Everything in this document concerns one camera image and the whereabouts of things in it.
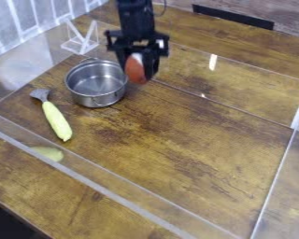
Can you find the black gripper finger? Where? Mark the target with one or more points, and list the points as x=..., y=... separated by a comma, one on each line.
x=122, y=54
x=149, y=63

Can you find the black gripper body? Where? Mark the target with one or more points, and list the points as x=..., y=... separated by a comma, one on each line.
x=136, y=15

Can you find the red and white toy mushroom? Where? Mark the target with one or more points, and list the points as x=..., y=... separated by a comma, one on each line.
x=133, y=68

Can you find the silver metal pot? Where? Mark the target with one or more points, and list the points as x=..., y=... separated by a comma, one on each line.
x=96, y=83

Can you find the yellow toy corn cob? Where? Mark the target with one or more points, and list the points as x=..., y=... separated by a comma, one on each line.
x=54, y=117

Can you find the black strip on table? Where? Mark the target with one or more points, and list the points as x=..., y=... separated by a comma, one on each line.
x=228, y=16

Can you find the clear acrylic front barrier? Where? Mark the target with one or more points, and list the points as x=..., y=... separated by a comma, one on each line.
x=150, y=206

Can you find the clear acrylic barrier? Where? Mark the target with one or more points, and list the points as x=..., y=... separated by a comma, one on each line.
x=150, y=206
x=277, y=220

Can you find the clear acrylic right barrier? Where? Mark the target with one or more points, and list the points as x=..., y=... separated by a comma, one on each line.
x=277, y=220

